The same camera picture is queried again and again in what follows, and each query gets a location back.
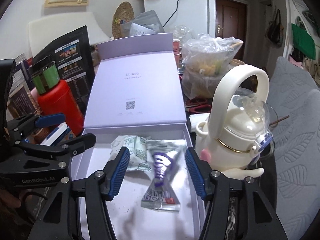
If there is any white green patterned snack bag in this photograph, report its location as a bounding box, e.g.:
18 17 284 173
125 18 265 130
110 135 152 173

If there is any silver purple snack packet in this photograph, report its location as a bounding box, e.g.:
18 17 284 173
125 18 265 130
141 139 187 212

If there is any white blue small box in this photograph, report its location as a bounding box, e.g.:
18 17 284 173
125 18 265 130
40 122 75 146

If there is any red canister green lid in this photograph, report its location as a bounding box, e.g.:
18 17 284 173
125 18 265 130
29 56 84 136

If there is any cream white kettle bottle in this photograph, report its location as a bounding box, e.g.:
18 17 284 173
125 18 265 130
195 64 273 180

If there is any lavender gift box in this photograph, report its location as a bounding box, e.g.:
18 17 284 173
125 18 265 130
72 33 204 239

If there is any clear glass mug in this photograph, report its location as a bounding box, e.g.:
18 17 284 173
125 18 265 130
260 103 290 160

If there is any black printed package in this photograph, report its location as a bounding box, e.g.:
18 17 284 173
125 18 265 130
32 25 95 114

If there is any white chair back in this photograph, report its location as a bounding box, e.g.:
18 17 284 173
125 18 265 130
28 12 110 57

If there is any clear plastic bag of food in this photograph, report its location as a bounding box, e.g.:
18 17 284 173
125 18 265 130
182 34 244 99

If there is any grey leaf pattern cushion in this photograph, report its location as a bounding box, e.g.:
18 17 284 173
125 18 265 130
267 57 319 239

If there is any grey mailer bag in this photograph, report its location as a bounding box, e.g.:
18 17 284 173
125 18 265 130
120 10 165 37

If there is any woven straw fan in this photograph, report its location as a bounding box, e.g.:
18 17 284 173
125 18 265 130
112 2 135 39

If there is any black hanging handbag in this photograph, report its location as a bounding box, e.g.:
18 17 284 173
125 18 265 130
265 9 284 48

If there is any white refrigerator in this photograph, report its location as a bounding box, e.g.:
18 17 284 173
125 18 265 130
144 0 216 37

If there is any brown wooden door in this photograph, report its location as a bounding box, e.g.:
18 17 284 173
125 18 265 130
216 0 247 60

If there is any green tote bag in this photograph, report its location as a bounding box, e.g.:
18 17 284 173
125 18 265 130
291 23 316 60

